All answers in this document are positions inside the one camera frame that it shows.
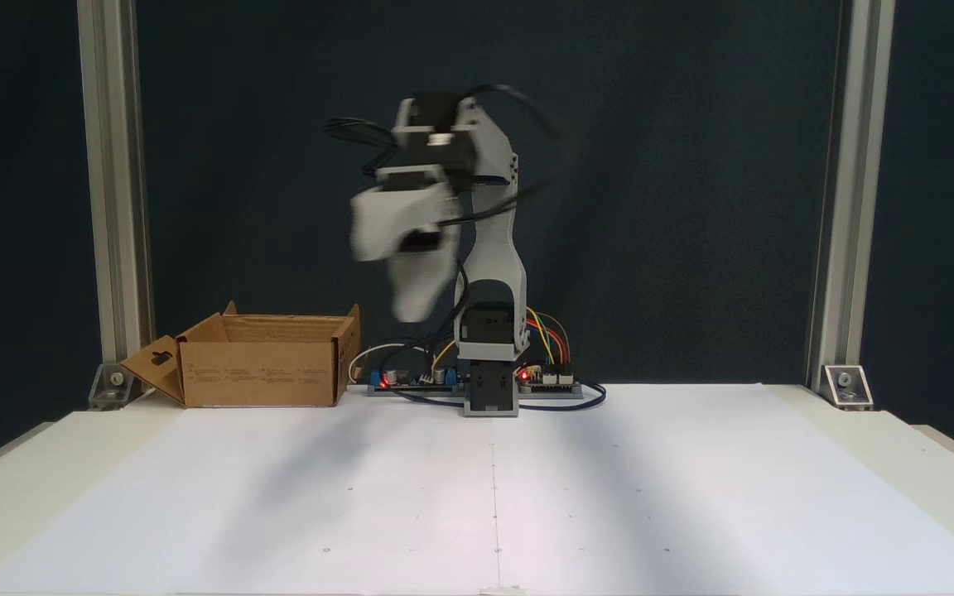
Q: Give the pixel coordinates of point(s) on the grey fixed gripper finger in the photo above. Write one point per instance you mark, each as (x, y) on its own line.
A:
(423, 285)

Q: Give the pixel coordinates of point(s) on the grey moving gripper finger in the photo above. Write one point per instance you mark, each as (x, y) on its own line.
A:
(386, 219)

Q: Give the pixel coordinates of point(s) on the blue power converter board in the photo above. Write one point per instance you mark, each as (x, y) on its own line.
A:
(411, 381)

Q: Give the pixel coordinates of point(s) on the brown cardboard box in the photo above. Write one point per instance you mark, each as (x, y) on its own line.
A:
(257, 372)

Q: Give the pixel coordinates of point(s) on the aluminium frame post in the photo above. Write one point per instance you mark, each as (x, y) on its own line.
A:
(854, 182)
(113, 182)

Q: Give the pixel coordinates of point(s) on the metal corner bracket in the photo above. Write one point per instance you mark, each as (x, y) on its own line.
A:
(848, 386)
(115, 385)

